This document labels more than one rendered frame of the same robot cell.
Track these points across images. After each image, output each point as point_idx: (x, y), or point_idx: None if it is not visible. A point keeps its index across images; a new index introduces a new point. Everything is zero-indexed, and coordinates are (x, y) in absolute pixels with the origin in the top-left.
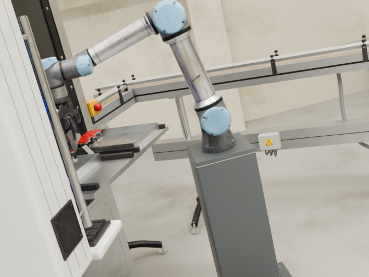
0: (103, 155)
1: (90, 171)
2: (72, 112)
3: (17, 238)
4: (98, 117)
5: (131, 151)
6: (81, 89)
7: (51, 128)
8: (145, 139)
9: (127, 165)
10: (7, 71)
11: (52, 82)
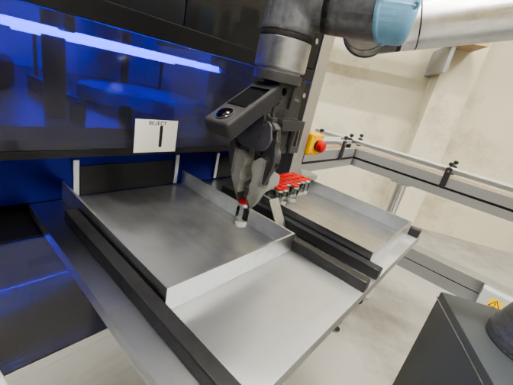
0: (300, 241)
1: (257, 270)
2: (291, 123)
3: None
4: (308, 160)
5: (360, 267)
6: (314, 108)
7: (221, 130)
8: (387, 249)
9: (346, 312)
10: None
11: (287, 14)
